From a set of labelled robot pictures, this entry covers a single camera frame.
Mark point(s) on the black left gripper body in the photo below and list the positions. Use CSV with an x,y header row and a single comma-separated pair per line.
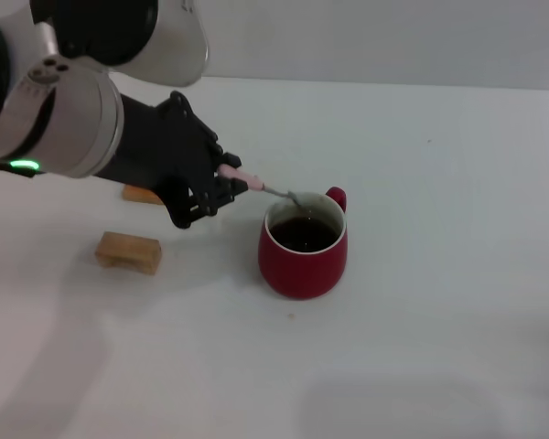
x,y
160,151

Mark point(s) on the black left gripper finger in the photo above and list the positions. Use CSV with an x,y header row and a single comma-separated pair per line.
x,y
196,121
210,201

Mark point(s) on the red cup with coffee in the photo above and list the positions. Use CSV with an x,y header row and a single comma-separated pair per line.
x,y
302,274

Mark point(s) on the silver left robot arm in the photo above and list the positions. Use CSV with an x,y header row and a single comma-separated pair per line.
x,y
73,100

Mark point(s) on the orange stained wooden block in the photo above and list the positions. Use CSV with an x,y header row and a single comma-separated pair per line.
x,y
139,194

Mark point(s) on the plain notched wooden block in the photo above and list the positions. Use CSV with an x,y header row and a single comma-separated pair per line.
x,y
132,253

